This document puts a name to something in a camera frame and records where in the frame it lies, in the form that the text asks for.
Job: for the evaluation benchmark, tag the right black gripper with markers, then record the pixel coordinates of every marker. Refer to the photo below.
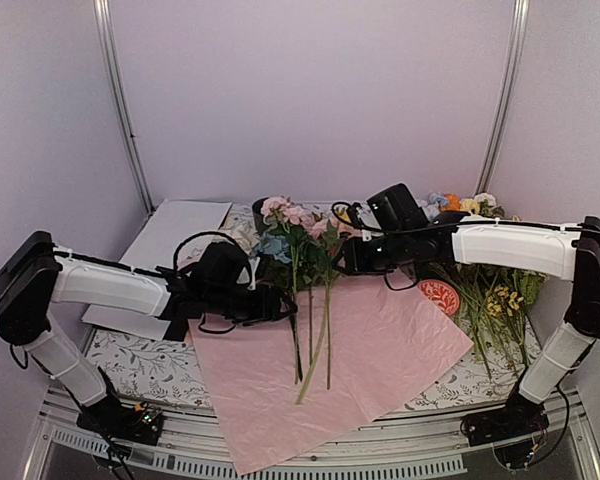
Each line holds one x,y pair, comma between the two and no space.
356,262

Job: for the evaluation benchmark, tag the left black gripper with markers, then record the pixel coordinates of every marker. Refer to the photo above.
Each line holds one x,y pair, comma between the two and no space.
269,308

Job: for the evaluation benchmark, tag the yellow flower stem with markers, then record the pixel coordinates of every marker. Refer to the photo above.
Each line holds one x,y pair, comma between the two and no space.
316,352

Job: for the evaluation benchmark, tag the blue hydrangea stem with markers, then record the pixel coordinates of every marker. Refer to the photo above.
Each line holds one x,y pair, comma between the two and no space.
282,280

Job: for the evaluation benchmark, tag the pink wrapping paper sheet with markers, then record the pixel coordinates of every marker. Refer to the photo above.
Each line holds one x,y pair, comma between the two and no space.
359,351

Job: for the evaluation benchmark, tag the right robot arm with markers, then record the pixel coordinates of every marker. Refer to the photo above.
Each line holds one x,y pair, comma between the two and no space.
568,253

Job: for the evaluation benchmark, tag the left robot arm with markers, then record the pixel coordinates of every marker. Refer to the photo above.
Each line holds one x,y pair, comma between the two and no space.
41,273

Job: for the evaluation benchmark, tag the pile of fake flowers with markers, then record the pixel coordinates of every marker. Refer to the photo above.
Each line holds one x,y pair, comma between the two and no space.
495,303

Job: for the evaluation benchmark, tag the red patterned bowl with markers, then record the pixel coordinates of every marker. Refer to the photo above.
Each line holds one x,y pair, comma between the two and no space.
442,294

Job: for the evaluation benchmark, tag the dark grey mug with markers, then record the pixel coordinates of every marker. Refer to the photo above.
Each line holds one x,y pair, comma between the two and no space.
259,218

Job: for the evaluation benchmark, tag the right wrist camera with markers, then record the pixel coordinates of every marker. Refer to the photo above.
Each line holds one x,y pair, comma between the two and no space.
348,222

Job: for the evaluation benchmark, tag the front aluminium rail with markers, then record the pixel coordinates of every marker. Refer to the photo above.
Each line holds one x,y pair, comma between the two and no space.
403,445

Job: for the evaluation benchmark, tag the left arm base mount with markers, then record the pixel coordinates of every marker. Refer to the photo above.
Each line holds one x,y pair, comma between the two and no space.
110,418

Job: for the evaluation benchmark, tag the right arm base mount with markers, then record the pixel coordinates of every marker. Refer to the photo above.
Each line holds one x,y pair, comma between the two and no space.
517,417

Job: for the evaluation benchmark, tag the right aluminium frame post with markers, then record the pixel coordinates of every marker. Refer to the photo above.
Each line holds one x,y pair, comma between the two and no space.
511,69

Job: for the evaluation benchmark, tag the aluminium frame post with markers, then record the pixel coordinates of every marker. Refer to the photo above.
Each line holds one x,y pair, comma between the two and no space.
106,36
511,69

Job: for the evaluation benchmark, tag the left aluminium frame post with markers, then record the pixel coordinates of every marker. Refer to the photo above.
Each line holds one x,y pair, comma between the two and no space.
106,36

